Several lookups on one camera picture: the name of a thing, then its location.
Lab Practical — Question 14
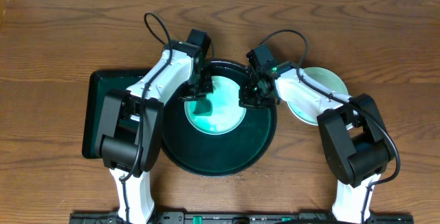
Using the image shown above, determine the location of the mint green plate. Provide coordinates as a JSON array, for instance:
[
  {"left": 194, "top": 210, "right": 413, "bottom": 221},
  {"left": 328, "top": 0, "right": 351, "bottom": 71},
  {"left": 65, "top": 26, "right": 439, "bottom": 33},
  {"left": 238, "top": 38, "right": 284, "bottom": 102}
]
[
  {"left": 287, "top": 67, "right": 349, "bottom": 127},
  {"left": 184, "top": 76, "right": 246, "bottom": 135}
]

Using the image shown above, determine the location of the round black tray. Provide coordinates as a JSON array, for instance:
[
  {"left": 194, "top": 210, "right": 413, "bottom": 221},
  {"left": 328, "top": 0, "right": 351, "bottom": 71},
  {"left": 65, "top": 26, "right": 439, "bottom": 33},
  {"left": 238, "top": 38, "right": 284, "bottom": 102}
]
[{"left": 162, "top": 60, "right": 276, "bottom": 177}]

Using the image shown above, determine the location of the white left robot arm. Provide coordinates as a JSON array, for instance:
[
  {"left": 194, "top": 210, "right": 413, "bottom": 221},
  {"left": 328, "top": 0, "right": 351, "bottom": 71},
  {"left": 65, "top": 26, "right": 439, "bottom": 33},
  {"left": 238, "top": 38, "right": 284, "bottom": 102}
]
[{"left": 94, "top": 29, "right": 213, "bottom": 223}]

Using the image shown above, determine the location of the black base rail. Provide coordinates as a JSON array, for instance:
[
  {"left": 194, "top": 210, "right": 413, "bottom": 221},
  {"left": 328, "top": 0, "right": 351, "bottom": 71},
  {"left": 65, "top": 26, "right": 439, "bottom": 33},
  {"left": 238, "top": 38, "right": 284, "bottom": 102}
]
[{"left": 68, "top": 211, "right": 415, "bottom": 224}]

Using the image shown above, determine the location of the mint green plate front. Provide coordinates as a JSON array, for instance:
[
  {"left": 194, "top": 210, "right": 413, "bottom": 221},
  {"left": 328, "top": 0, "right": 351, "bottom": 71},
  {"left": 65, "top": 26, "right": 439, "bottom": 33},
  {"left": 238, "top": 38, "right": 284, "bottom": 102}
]
[{"left": 184, "top": 76, "right": 246, "bottom": 135}]

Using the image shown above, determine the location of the green scrubbing sponge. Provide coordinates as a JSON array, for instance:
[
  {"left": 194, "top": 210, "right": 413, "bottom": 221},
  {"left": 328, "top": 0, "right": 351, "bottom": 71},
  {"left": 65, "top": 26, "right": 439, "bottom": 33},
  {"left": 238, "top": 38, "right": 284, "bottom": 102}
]
[{"left": 192, "top": 98, "right": 212, "bottom": 116}]

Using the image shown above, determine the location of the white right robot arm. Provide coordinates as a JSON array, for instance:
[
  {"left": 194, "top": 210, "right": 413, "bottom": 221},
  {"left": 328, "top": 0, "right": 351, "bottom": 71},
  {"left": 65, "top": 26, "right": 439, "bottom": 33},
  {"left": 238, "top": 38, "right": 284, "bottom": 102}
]
[{"left": 239, "top": 45, "right": 400, "bottom": 223}]

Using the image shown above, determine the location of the rectangular black water tray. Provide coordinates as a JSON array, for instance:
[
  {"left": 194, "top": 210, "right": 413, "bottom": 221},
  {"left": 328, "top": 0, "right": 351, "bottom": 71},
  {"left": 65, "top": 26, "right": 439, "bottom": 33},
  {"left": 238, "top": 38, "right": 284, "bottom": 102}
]
[{"left": 82, "top": 68, "right": 150, "bottom": 159}]

